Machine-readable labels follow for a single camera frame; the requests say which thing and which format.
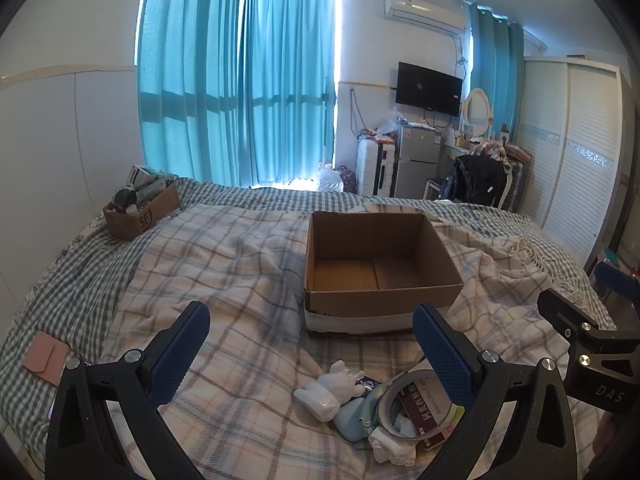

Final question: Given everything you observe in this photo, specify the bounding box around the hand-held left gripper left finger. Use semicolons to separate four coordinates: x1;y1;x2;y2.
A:
45;301;211;480

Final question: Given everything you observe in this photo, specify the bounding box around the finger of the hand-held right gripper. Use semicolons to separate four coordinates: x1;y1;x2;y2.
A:
537;288;609;342
594;261;640;307

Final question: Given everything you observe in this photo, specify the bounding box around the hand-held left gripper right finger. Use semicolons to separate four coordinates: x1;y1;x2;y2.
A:
412;303;581;480

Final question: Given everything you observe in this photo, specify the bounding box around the small dark red box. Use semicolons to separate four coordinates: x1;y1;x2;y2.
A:
399;379;467;452

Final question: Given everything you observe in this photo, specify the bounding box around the clear tape roll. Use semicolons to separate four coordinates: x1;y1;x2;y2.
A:
375;369;467;444

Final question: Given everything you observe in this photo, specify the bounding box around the plaid blanket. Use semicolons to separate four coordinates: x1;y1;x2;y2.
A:
106;200;617;480

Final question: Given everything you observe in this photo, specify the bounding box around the white lace cloth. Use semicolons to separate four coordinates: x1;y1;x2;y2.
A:
368;429;417;467

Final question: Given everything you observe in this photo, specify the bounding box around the light blue soft toy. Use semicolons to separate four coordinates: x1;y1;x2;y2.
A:
334;394;387;442

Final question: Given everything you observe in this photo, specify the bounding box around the white bear figurine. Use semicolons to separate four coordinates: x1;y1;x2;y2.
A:
293;360;364;424

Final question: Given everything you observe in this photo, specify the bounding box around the large open cardboard box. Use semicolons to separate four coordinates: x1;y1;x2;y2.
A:
303;211;465;337

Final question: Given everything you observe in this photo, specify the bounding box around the small brown cardboard box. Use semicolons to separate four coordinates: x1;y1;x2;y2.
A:
102;181;181;241

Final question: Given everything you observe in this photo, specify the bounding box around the pink wallet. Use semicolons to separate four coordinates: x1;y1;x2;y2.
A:
24;331;71;386

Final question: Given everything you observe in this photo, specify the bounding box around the white sliding wardrobe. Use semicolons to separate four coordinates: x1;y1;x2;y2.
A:
514;57;627;272

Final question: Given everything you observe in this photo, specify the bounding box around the black jacket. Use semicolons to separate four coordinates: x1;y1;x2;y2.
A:
449;154;509;207

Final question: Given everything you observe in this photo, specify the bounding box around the black round container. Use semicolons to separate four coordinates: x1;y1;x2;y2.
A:
113;187;139;214

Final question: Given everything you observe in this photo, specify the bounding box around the green white carton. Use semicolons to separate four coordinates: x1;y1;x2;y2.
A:
125;163;169;192

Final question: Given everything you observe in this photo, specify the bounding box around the silver mini fridge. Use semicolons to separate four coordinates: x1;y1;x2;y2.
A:
392;121;444;200

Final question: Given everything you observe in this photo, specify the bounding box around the dark patterned bag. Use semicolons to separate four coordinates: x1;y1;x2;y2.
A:
333;164;359;194

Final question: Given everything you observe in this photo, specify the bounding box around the white suitcase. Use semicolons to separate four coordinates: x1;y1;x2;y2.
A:
355;136;399;197

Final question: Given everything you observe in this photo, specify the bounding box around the white plastic bag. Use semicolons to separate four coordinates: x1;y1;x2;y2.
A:
315;162;345;194

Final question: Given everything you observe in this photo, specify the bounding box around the white oval mirror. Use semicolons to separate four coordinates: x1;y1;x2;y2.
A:
460;87;494;139

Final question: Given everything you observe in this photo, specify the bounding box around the clear plastic bag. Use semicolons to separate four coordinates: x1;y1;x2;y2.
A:
374;116;401;141

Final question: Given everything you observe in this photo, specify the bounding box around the narrow teal curtain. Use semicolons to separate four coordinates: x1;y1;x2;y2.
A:
470;6;526;133

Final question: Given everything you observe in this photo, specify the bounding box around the wide teal curtain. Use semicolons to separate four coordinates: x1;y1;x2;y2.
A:
137;0;247;189

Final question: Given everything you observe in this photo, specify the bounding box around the teal window curtain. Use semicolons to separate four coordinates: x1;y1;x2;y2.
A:
240;0;337;187

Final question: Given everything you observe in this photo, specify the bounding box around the white air conditioner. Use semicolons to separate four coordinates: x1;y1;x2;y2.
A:
383;0;469;36

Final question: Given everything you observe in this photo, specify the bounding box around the black wall television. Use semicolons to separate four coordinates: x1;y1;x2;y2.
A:
395;61;464;118

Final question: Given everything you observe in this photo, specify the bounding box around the black wall cable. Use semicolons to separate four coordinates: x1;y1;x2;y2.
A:
349;88;369;137

